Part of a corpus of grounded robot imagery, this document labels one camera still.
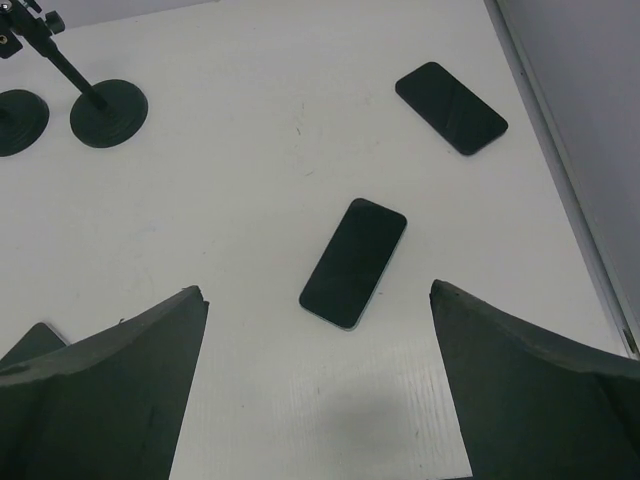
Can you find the black far phone stand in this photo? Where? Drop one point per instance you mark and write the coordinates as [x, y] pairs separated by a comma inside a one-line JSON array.
[[24, 117]]

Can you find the black phone far right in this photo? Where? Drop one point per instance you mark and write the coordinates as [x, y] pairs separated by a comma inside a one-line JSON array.
[[454, 111]]

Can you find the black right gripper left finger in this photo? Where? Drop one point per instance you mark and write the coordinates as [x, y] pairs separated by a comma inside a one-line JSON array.
[[110, 406]]

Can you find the black round-base phone stand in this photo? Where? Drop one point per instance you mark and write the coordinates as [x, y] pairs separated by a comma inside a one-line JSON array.
[[105, 114]]

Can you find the black phone teal edge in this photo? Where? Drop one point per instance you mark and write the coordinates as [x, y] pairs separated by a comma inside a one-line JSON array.
[[350, 268]]

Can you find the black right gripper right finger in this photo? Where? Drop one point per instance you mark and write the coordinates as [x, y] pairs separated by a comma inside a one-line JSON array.
[[532, 404]]

